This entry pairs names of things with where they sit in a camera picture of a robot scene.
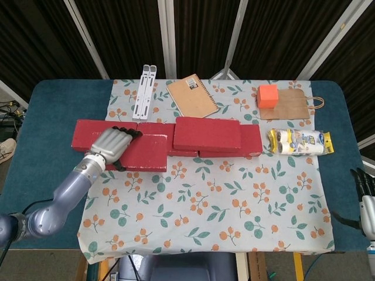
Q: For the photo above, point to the dark folding partition screen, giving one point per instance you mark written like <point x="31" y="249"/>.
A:
<point x="132" y="35"/>

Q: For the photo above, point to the brown spiral notebook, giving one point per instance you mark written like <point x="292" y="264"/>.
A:
<point x="193" y="99"/>

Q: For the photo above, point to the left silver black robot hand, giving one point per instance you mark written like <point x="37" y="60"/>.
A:
<point x="112" y="143"/>

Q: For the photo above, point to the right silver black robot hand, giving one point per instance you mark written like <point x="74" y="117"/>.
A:
<point x="369" y="213"/>

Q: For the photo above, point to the white tripod stand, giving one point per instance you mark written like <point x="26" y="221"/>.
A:
<point x="225" y="73"/>

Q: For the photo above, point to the yellow table leg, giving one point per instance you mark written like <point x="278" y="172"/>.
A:
<point x="103" y="272"/>
<point x="298" y="267"/>

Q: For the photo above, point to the white sneaker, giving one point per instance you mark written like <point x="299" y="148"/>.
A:
<point x="6" y="149"/>

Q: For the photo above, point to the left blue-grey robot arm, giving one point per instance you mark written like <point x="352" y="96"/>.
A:
<point x="58" y="196"/>

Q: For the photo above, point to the yellow pack of white rolls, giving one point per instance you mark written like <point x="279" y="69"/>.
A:
<point x="299" y="142"/>

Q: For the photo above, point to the cardboard box under table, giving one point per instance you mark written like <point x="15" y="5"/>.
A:
<point x="256" y="266"/>

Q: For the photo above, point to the brown paper bag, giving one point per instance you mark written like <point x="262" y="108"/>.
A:
<point x="293" y="106"/>

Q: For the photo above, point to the orange cube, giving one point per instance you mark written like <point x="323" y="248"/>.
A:
<point x="267" y="96"/>

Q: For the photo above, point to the red rectangular foam block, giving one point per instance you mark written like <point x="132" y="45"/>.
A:
<point x="146" y="153"/>
<point x="208" y="133"/>
<point x="85" y="137"/>
<point x="155" y="128"/>
<point x="250" y="140"/>

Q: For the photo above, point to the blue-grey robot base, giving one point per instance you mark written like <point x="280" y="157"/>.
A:
<point x="181" y="267"/>

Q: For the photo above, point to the floral tablecloth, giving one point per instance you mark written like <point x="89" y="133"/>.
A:
<point x="187" y="199"/>

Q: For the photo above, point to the white folding laptop stand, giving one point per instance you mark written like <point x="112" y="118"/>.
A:
<point x="143" y="96"/>

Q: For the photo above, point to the blue felt table cover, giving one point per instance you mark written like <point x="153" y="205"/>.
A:
<point x="44" y="117"/>

